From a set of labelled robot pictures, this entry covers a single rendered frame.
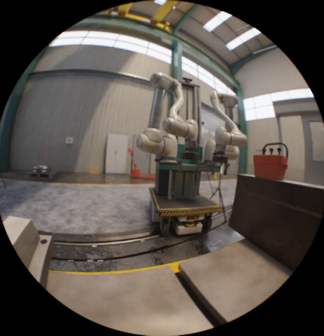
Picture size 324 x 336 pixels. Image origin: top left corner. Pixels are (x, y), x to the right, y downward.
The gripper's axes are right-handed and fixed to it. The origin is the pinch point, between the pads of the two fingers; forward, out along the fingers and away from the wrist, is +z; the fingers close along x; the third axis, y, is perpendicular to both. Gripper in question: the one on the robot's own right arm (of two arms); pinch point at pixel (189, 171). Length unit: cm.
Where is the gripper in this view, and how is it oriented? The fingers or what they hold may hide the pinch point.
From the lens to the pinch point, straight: 88.6
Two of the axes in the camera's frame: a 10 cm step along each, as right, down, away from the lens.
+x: -9.8, -0.5, -1.7
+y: -1.7, -0.6, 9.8
